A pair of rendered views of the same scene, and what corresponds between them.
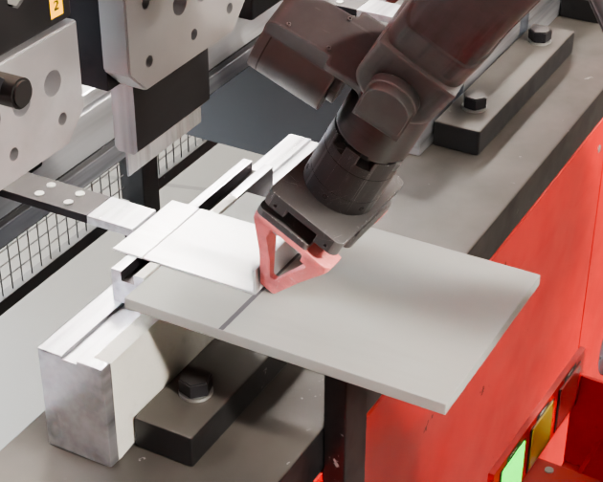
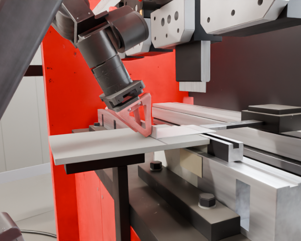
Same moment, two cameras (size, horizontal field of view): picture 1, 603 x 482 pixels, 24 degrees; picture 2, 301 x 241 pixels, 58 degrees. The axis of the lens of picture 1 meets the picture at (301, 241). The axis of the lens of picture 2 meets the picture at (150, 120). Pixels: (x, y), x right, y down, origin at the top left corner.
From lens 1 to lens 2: 138 cm
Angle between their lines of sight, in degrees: 116
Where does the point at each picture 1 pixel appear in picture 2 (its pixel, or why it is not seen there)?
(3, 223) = (294, 162)
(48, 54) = not seen: hidden behind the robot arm
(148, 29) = (155, 27)
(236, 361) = (162, 176)
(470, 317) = (66, 145)
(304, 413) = (134, 195)
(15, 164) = (133, 49)
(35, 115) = not seen: hidden behind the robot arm
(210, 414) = (143, 168)
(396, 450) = not seen: outside the picture
